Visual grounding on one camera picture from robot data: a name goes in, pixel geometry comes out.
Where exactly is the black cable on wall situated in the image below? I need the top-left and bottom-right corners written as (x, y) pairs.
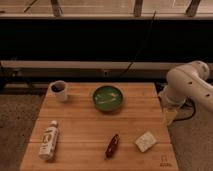
top-left (118, 9), bottom-right (157, 78)

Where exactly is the green bowl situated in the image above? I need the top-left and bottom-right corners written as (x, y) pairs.
top-left (92, 85), bottom-right (124, 112)

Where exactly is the wall power outlet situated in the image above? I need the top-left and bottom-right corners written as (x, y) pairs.
top-left (103, 70), bottom-right (110, 77)

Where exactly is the black floor cable bundle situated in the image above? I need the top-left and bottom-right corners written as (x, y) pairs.
top-left (173, 99), bottom-right (198, 122)

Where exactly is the white sponge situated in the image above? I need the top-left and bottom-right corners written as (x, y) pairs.
top-left (135, 131), bottom-right (157, 152)

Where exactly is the white plastic bottle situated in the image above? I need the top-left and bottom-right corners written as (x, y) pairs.
top-left (39, 120), bottom-right (59, 160)

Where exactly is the white cup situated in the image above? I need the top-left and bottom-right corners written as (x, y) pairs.
top-left (50, 80), bottom-right (68, 102)

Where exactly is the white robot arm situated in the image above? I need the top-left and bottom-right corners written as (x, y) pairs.
top-left (158, 61), bottom-right (213, 126)

